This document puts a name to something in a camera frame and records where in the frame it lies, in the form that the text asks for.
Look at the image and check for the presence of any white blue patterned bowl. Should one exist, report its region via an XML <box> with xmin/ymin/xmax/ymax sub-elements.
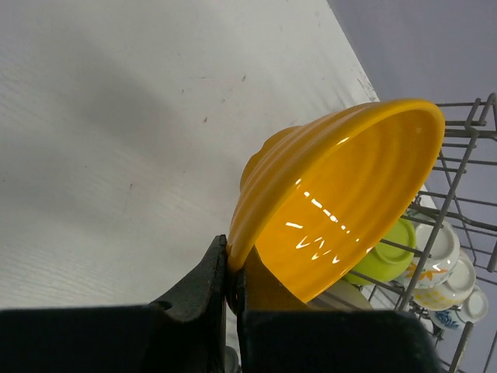
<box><xmin>428</xmin><ymin>285</ymin><xmax>489</xmax><ymax>332</ymax></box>

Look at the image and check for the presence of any orange ribbed bowl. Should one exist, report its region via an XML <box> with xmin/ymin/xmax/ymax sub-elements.
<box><xmin>227</xmin><ymin>99</ymin><xmax>445</xmax><ymax>302</ymax></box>

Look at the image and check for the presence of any white yellow dotted bowl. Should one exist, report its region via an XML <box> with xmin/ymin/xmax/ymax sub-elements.
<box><xmin>412</xmin><ymin>251</ymin><xmax>476</xmax><ymax>311</ymax></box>

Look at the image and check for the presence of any white floral leaf bowl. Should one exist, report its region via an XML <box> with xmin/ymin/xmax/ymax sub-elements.
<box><xmin>398</xmin><ymin>220</ymin><xmax>461</xmax><ymax>289</ymax></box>

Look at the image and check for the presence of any beige bowl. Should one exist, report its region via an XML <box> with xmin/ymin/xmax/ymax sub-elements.
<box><xmin>308</xmin><ymin>280</ymin><xmax>373</xmax><ymax>311</ymax></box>

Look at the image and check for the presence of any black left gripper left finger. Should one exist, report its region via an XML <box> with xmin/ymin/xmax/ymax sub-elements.
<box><xmin>1</xmin><ymin>235</ymin><xmax>227</xmax><ymax>372</ymax></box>

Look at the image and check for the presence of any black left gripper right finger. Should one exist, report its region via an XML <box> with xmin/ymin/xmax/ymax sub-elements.
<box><xmin>236</xmin><ymin>250</ymin><xmax>442</xmax><ymax>372</ymax></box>

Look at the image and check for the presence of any lime green bowl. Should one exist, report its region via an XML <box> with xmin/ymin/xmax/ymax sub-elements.
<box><xmin>353</xmin><ymin>219</ymin><xmax>416</xmax><ymax>283</ymax></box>

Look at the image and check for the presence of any grey wire dish rack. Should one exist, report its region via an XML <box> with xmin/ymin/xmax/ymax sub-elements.
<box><xmin>318</xmin><ymin>92</ymin><xmax>497</xmax><ymax>373</ymax></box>

